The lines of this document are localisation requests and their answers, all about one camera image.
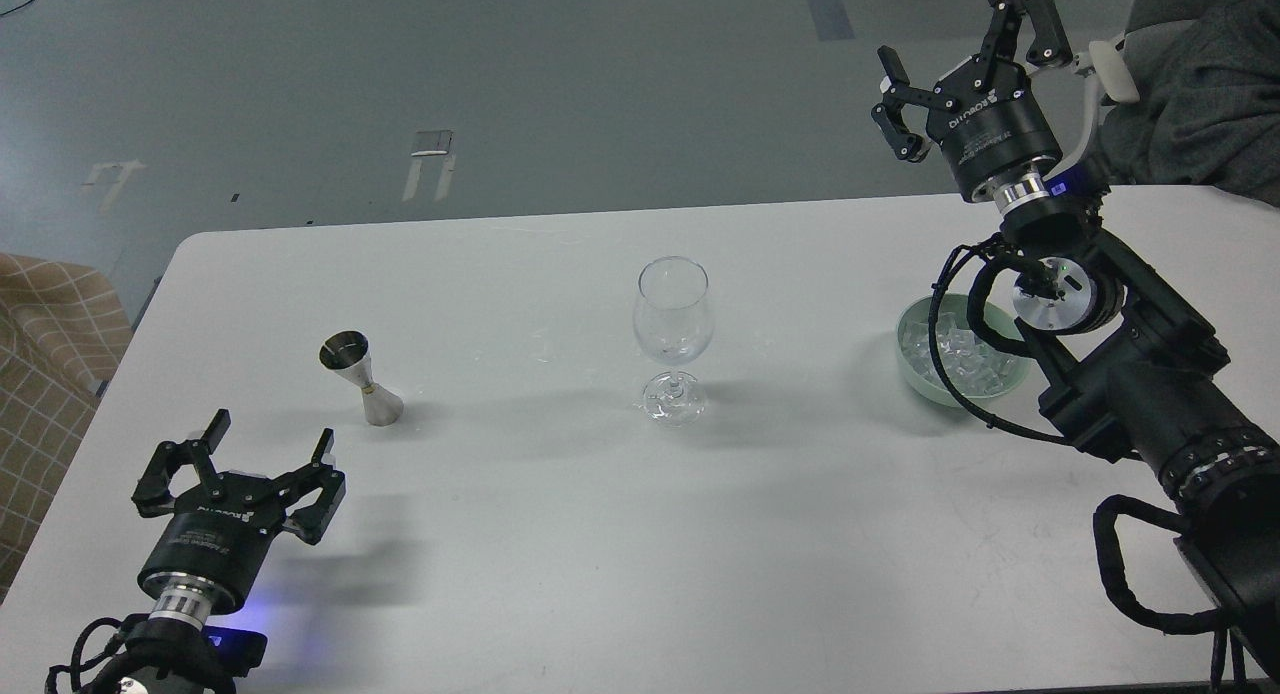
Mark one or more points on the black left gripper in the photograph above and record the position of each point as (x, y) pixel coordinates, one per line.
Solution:
(221, 532)

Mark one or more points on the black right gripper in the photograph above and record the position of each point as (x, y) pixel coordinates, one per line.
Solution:
(997, 124)

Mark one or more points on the steel double jigger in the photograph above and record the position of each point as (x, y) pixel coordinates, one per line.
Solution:
(347, 353)

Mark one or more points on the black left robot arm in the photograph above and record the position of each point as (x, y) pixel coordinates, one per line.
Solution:
(173, 639)

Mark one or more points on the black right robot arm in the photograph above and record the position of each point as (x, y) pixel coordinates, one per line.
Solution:
(1129, 364)

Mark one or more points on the green bowl of ice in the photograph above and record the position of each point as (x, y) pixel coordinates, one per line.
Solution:
(976, 369)

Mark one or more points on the clear wine glass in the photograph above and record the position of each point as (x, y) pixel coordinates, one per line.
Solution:
(673, 325)

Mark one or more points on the white office chair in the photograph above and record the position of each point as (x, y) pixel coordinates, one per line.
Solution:
(1108, 83)

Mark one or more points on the person in grey sweater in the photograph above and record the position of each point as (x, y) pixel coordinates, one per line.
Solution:
(1207, 73)

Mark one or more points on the beige checked cloth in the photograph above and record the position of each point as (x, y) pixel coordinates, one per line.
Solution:
(63, 335)

